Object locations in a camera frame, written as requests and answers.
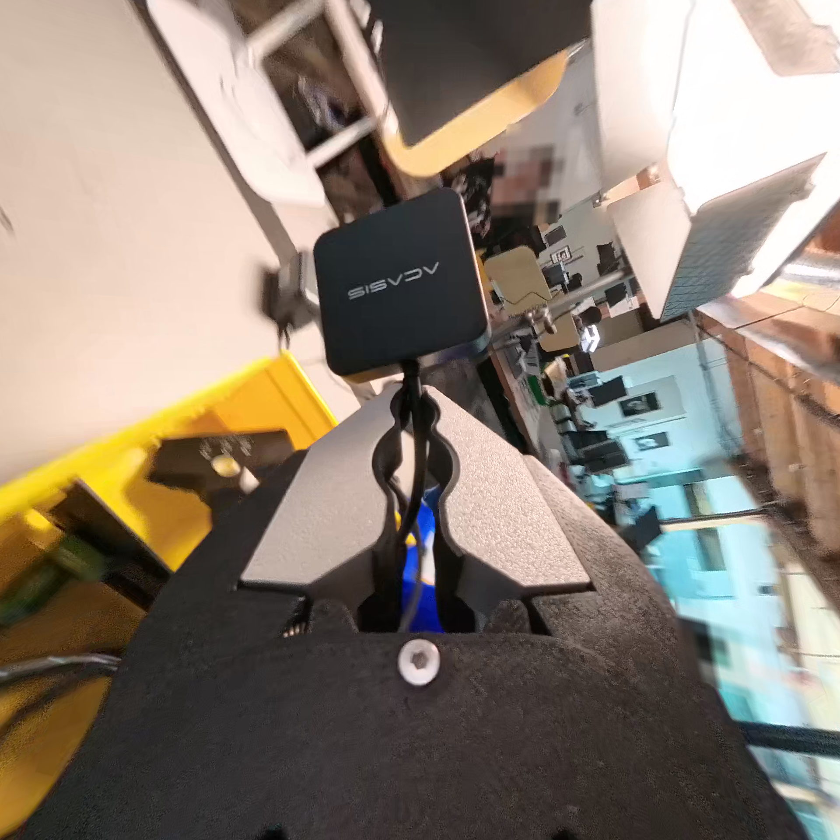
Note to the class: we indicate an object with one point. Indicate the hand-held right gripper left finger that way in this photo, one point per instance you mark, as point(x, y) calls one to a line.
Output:
point(315, 518)

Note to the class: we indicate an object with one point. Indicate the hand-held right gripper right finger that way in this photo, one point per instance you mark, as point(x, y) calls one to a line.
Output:
point(518, 525)

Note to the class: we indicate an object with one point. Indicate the blue plastic bin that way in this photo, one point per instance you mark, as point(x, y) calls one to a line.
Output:
point(428, 538)

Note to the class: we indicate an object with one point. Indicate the yellow plastic bin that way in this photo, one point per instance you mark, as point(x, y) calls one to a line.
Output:
point(289, 400)

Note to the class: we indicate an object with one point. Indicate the black hdmi switch box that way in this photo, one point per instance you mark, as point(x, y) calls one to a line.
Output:
point(197, 459)

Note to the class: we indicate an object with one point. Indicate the black usb hub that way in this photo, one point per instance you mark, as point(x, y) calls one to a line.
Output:
point(394, 308)

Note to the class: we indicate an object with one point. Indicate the dark grey power bank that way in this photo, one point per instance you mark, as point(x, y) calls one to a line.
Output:
point(295, 289)

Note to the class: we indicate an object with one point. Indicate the beige rounded divider panel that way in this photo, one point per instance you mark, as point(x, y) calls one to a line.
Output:
point(518, 275)

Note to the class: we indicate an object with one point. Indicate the white light panel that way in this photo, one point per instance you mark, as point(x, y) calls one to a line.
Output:
point(656, 98)

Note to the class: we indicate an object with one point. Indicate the black Fosmon HDMI switch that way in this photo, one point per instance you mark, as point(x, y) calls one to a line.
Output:
point(111, 525)

